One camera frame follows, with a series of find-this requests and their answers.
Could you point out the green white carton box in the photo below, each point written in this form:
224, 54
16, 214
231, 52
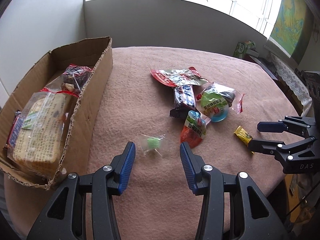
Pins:
242, 48

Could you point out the red silver snack pouch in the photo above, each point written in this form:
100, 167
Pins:
179, 77

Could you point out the yellow green wall map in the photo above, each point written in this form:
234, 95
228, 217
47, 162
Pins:
292, 30

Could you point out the yellow candy packet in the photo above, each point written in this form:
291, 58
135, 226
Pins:
244, 136

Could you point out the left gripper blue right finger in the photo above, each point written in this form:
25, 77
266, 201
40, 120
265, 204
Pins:
252, 216

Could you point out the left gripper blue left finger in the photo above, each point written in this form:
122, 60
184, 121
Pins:
64, 215

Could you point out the clear cracker pack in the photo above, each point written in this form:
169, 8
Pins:
41, 140

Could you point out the snickers bar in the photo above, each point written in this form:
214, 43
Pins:
184, 101
14, 131

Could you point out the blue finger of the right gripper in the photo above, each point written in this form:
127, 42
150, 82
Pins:
271, 126
268, 147

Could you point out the red green jelly pouch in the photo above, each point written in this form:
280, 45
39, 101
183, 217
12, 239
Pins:
194, 129

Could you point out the green candy clear wrapper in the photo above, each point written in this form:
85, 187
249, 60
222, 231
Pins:
152, 144

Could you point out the dark wooden side cabinet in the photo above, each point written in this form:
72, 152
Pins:
267, 66

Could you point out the clear bag red nuts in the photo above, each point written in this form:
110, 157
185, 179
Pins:
70, 82

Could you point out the white cabinet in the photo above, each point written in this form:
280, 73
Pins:
31, 28

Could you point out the dark dried fruit bag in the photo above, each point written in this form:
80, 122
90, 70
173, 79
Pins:
231, 95

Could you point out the white lace cloth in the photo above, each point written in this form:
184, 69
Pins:
293, 82

